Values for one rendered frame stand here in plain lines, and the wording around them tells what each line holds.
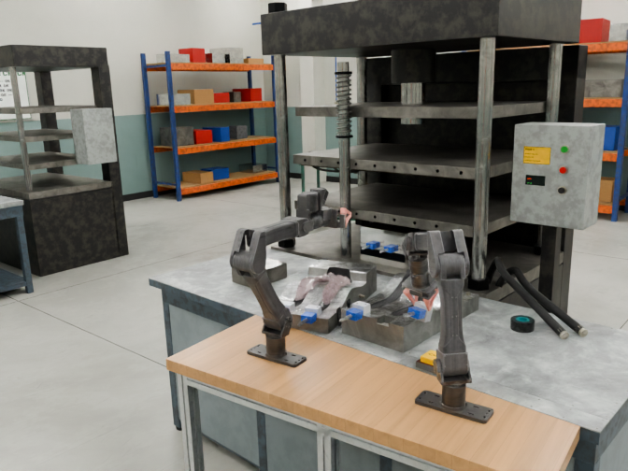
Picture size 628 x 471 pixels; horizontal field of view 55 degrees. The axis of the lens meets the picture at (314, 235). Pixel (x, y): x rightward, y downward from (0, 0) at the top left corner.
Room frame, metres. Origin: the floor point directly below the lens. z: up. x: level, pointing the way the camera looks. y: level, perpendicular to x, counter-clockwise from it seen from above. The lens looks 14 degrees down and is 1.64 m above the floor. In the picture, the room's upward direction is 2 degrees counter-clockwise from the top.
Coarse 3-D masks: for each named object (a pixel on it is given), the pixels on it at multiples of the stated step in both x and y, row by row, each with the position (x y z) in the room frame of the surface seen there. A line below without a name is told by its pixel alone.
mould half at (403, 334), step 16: (384, 288) 2.14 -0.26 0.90; (400, 304) 2.01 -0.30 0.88; (464, 304) 2.07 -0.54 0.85; (368, 320) 1.88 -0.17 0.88; (400, 320) 1.85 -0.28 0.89; (416, 320) 1.84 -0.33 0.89; (432, 320) 1.91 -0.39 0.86; (368, 336) 1.88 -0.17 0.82; (384, 336) 1.84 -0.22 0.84; (400, 336) 1.80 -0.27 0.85; (416, 336) 1.84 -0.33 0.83
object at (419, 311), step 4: (416, 304) 1.84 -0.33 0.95; (420, 304) 1.83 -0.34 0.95; (424, 304) 1.84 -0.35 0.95; (408, 308) 1.81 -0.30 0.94; (412, 308) 1.80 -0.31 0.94; (416, 308) 1.81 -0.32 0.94; (420, 308) 1.82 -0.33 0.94; (424, 308) 1.82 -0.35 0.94; (432, 308) 1.83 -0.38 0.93; (408, 312) 1.78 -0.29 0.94; (412, 312) 1.79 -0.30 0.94; (416, 312) 1.79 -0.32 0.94; (420, 312) 1.78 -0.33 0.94; (424, 312) 1.81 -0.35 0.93; (428, 312) 1.82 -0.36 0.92; (404, 316) 1.76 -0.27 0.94; (408, 316) 1.77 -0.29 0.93; (412, 316) 1.80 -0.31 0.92; (416, 316) 1.79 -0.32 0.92; (420, 316) 1.79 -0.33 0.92; (424, 316) 1.81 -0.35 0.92; (428, 316) 1.82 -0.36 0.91; (420, 320) 1.82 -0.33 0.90; (424, 320) 1.81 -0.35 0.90; (428, 320) 1.82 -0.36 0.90
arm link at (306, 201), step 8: (304, 192) 1.98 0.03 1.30; (312, 192) 1.98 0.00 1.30; (304, 200) 1.92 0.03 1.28; (312, 200) 1.94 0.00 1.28; (296, 208) 1.94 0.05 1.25; (304, 208) 1.92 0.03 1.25; (312, 208) 1.94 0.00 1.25; (296, 216) 1.94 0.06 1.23; (304, 216) 1.92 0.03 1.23; (304, 224) 1.87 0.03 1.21; (312, 224) 1.91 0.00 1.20; (304, 232) 1.87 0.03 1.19
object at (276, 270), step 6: (270, 264) 2.59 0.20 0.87; (276, 264) 2.59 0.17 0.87; (282, 264) 2.60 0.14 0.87; (234, 270) 2.56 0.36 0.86; (270, 270) 2.54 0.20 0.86; (276, 270) 2.57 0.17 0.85; (282, 270) 2.60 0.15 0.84; (234, 276) 2.56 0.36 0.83; (240, 276) 2.53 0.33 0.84; (270, 276) 2.54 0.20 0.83; (276, 276) 2.56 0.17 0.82; (282, 276) 2.59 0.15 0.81; (240, 282) 2.53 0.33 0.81; (246, 282) 2.51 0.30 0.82
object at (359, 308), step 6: (354, 306) 1.93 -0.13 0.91; (360, 306) 1.92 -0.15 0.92; (366, 306) 1.92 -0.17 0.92; (348, 312) 1.90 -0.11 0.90; (354, 312) 1.89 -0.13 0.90; (360, 312) 1.90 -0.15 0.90; (366, 312) 1.92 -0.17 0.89; (342, 318) 1.87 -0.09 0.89; (348, 318) 1.88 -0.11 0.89; (354, 318) 1.88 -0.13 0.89; (360, 318) 1.90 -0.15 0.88
